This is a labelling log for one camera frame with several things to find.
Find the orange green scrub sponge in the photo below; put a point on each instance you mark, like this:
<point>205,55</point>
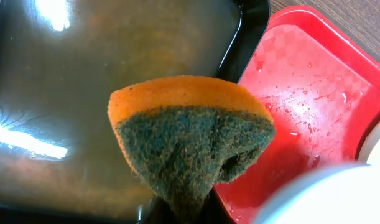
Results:
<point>182,135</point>

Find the light blue plate bottom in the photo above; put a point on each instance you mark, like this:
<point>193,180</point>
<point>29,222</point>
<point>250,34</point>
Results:
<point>344,194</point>

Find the light blue plate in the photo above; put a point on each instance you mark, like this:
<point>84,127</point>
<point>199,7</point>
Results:
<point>344,194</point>
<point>370,149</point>

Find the light blue plate top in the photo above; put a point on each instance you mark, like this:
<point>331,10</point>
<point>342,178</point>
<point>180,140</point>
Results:
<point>370,149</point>

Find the red plastic tray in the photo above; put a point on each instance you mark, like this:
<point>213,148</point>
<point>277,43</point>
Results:
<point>323,92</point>

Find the black water tray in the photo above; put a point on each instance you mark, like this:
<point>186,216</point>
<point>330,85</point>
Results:
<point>59,63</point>

